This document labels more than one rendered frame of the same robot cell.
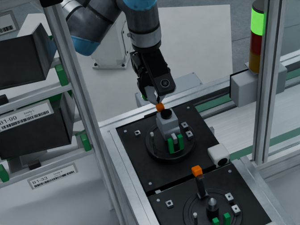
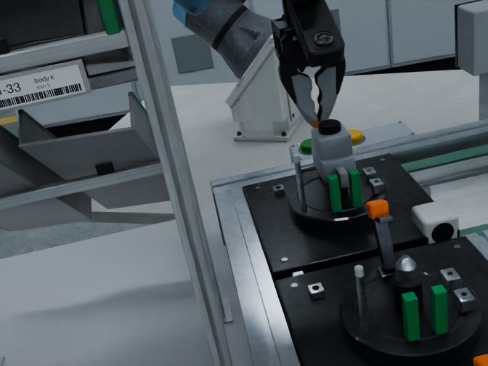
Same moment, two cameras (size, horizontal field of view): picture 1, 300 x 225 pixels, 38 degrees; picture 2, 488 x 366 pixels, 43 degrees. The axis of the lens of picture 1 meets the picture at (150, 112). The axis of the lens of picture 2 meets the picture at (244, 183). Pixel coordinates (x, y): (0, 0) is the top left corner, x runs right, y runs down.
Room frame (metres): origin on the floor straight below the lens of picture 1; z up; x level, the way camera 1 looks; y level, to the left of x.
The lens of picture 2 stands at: (0.01, -0.05, 1.42)
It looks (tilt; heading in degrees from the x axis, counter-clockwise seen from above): 27 degrees down; 10
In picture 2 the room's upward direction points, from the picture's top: 11 degrees counter-clockwise
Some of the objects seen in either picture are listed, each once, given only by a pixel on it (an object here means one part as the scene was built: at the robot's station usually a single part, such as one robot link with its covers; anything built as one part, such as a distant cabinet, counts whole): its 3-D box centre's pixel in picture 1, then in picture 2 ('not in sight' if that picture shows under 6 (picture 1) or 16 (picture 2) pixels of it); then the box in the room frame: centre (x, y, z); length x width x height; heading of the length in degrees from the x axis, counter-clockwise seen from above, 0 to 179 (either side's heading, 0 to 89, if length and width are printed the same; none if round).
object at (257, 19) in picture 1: (264, 18); not in sight; (0.70, -0.25, 1.38); 0.05 x 0.05 x 0.05
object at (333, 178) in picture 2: (170, 145); (335, 193); (0.72, -0.04, 1.01); 0.01 x 0.01 x 0.05; 14
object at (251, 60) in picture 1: (260, 57); not in sight; (0.70, -0.25, 1.28); 0.05 x 0.05 x 0.05
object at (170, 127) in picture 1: (168, 124); (333, 150); (0.75, -0.04, 1.06); 0.08 x 0.04 x 0.07; 13
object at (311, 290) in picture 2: (169, 204); (316, 291); (0.57, -0.01, 0.98); 0.02 x 0.02 x 0.01; 14
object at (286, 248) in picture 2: (170, 145); (339, 210); (0.76, -0.04, 0.96); 0.24 x 0.24 x 0.02; 14
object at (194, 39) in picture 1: (113, 64); (269, 138); (1.30, 0.11, 0.84); 0.90 x 0.70 x 0.03; 77
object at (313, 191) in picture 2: (170, 140); (338, 198); (0.76, -0.04, 0.98); 0.14 x 0.14 x 0.02
